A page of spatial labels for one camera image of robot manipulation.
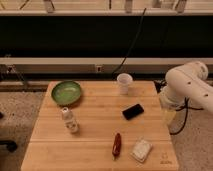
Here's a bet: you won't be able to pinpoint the small white plastic bottle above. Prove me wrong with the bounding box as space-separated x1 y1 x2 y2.
61 107 79 134

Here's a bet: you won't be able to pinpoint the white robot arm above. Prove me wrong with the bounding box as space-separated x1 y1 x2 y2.
159 61 213 125

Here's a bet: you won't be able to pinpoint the black smartphone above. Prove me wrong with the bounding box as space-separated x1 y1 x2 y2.
122 104 144 120

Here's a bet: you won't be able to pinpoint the green bowl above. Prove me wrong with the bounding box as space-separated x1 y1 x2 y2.
51 81 82 106

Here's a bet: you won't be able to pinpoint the white wrapped packet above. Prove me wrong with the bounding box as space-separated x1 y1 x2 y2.
131 139 152 163

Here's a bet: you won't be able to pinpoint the white wall outlet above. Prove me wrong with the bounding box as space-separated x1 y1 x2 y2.
97 66 102 73

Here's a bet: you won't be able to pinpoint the black cable bundle right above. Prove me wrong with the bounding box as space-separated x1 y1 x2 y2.
153 79 204 136

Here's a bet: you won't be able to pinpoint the black hanging cable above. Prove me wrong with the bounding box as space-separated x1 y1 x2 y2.
111 7 148 75

